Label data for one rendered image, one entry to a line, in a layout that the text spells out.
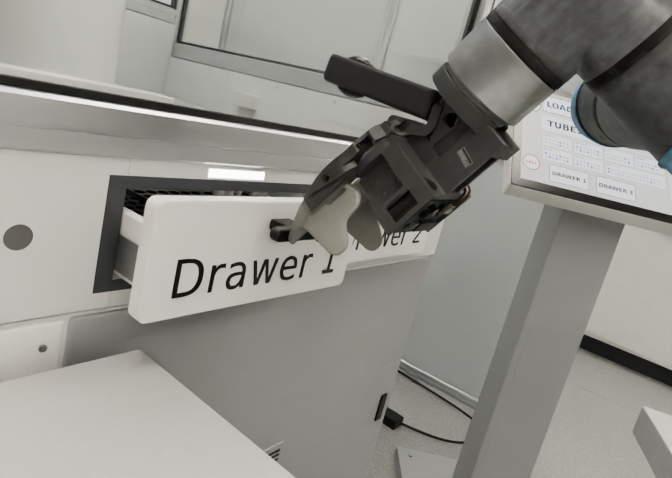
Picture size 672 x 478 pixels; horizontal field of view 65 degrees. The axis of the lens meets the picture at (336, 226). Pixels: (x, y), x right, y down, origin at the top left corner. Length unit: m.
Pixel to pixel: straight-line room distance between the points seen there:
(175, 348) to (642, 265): 2.97
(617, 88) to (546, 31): 0.06
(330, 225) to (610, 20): 0.26
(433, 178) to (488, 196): 1.75
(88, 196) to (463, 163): 0.31
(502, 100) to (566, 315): 1.12
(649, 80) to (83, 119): 0.41
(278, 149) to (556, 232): 0.91
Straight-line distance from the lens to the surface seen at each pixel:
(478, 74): 0.40
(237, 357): 0.71
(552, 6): 0.39
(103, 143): 0.49
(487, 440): 1.58
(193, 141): 0.55
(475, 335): 2.26
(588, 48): 0.40
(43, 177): 0.48
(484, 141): 0.41
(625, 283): 3.39
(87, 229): 0.51
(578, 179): 1.31
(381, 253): 0.85
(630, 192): 1.37
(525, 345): 1.47
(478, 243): 2.19
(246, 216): 0.51
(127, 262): 0.52
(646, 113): 0.41
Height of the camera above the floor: 1.04
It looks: 13 degrees down
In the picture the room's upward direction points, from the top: 14 degrees clockwise
